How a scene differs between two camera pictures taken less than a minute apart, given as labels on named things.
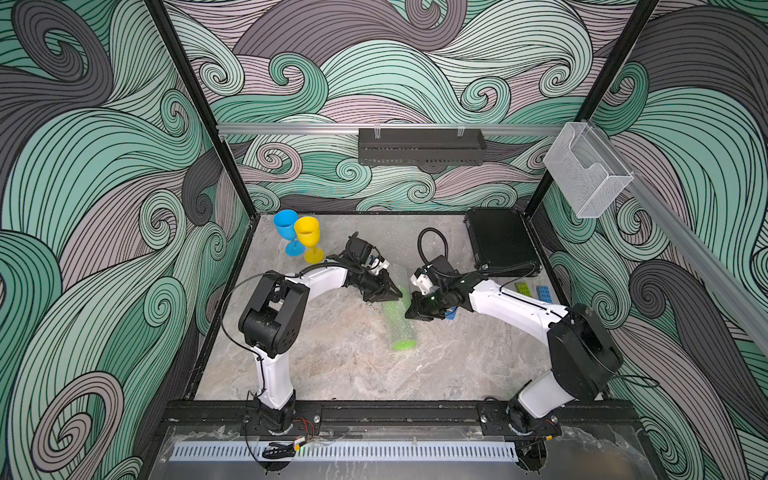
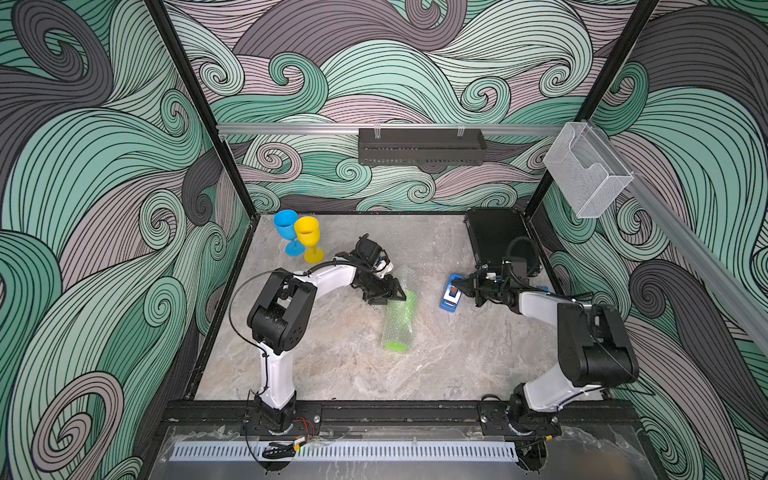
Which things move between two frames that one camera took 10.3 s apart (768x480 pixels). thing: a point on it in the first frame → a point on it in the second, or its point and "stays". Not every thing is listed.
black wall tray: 422,146 stays
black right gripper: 418,311 → 472,283
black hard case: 502,243 stays
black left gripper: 382,292 stays
